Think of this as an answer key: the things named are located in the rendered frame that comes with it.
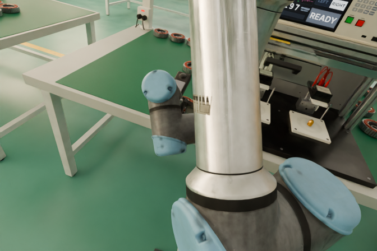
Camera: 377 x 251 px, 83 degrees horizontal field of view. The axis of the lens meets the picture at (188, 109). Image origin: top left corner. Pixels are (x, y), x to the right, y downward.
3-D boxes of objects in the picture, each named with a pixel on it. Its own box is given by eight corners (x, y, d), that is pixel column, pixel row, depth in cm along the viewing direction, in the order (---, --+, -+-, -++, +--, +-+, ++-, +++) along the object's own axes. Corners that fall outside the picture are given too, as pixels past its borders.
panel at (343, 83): (343, 111, 108) (385, 56, 90) (218, 73, 118) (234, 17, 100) (342, 110, 109) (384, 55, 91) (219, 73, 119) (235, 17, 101)
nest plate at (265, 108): (269, 124, 88) (270, 122, 87) (234, 113, 90) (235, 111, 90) (269, 106, 100) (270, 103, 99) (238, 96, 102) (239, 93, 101)
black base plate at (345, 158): (372, 189, 72) (377, 185, 71) (196, 128, 82) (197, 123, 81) (338, 114, 110) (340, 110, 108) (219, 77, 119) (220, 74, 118)
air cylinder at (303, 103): (312, 114, 100) (318, 105, 97) (296, 109, 101) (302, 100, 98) (310, 108, 104) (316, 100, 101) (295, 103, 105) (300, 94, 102)
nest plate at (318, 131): (329, 144, 84) (331, 142, 84) (291, 131, 87) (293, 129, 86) (322, 122, 96) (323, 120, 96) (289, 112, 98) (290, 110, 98)
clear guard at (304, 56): (315, 89, 67) (325, 73, 63) (240, 68, 70) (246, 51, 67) (302, 55, 93) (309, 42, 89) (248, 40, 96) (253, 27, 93)
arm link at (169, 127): (206, 149, 49) (199, 103, 51) (159, 157, 44) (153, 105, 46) (192, 151, 55) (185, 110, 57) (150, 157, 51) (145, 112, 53)
